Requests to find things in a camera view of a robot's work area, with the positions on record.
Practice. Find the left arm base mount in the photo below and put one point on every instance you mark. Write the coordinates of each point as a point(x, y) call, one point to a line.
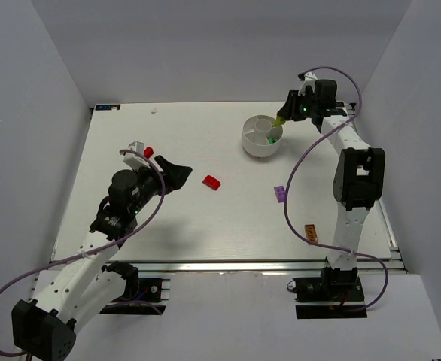
point(141, 296)

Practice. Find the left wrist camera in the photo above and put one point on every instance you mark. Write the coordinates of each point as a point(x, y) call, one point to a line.
point(132, 159)

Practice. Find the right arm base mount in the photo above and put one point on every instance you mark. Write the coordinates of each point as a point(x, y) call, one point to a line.
point(334, 294)

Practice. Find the long red lego brick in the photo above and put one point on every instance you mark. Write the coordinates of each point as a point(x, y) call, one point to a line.
point(148, 152)

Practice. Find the red curved lego piece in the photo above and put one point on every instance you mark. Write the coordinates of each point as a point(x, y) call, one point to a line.
point(211, 182)

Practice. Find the purple curved lego brick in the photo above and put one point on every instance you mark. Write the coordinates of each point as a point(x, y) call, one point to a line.
point(280, 194)

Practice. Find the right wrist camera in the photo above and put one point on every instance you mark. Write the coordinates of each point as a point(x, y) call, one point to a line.
point(308, 80)

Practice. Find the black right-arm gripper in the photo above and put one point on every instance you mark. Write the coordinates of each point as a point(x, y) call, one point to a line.
point(296, 104)

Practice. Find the white round divided container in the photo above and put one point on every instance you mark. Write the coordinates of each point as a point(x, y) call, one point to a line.
point(255, 133)

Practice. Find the orange flat lego plate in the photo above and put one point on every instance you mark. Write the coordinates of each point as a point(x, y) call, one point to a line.
point(311, 233)

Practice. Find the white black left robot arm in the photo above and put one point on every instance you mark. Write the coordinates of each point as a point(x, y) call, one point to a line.
point(47, 326)

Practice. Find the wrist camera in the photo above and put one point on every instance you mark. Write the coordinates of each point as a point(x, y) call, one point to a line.
point(308, 80)
point(132, 159)

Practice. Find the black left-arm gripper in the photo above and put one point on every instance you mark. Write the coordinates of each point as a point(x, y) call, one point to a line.
point(160, 177)

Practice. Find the blue label sticker left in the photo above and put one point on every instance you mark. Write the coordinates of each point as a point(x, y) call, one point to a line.
point(107, 107)

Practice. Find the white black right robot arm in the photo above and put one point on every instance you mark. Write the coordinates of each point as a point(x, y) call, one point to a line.
point(359, 176)

